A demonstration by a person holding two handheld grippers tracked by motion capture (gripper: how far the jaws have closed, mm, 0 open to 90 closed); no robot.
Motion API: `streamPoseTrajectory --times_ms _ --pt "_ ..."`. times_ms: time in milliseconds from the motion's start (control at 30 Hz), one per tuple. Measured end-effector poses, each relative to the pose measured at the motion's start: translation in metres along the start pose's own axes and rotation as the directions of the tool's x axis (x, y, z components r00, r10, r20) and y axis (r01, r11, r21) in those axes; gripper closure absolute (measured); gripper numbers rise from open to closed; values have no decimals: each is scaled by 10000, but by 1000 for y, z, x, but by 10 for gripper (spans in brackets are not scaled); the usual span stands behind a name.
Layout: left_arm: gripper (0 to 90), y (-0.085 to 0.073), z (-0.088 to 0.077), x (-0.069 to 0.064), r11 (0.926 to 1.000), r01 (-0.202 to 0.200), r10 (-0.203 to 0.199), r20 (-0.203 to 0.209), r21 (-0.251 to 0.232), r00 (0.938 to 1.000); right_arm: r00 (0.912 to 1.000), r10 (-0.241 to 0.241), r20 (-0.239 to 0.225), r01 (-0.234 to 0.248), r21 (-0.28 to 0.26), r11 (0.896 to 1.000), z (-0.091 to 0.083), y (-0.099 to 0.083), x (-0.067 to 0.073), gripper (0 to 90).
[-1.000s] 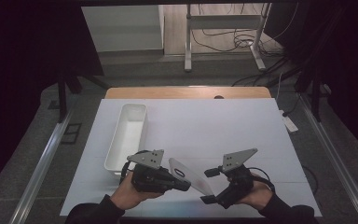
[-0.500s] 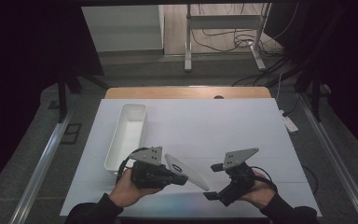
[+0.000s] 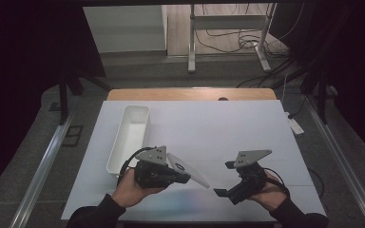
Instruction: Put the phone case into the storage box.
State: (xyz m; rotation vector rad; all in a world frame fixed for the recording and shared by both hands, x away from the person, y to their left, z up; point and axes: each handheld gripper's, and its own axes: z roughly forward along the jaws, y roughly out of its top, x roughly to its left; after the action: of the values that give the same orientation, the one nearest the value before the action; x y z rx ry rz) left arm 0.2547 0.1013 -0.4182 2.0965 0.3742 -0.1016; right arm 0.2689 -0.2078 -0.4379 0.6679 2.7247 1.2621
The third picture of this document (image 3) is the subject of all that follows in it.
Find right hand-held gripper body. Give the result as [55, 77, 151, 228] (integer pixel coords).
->
[227, 148, 273, 206]

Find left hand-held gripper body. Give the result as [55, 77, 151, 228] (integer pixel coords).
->
[133, 144, 176, 190]

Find iridescent phone case mint edge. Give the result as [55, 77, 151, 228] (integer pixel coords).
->
[166, 152, 211, 190]

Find white plastic bin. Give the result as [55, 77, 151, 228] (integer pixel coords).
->
[106, 104, 151, 177]

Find person's right hand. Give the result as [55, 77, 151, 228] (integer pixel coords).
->
[248, 170, 289, 213]

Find person's left hand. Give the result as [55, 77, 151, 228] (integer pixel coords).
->
[110, 167, 166, 209]

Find white table cover sheet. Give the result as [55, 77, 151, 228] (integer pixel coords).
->
[60, 100, 328, 222]

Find white power strip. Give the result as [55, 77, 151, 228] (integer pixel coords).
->
[284, 111, 305, 136]

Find wooden table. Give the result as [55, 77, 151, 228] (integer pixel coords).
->
[106, 87, 278, 102]

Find black metal stand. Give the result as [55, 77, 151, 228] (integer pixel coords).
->
[298, 70, 338, 125]
[48, 71, 112, 126]

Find white cabinet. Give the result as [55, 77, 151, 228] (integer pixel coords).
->
[82, 4, 168, 54]

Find dark curtain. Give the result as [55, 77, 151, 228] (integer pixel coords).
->
[0, 0, 106, 203]
[270, 0, 365, 160]

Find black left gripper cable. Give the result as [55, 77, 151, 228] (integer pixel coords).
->
[117, 146, 156, 186]

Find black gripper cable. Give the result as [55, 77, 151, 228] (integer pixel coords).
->
[117, 146, 156, 186]
[261, 166, 291, 196]

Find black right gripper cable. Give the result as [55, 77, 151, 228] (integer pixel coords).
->
[261, 166, 291, 196]

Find thin black cable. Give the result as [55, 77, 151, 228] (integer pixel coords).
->
[308, 167, 326, 200]

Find black power strip cable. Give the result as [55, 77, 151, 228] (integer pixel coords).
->
[287, 94, 309, 120]

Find aluminium rail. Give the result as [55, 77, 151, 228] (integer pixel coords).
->
[305, 94, 365, 228]
[9, 115, 74, 228]

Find tangle of black floor cables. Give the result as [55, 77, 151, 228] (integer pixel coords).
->
[195, 3, 291, 60]

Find grey metal desk frame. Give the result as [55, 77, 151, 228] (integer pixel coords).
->
[187, 3, 278, 74]

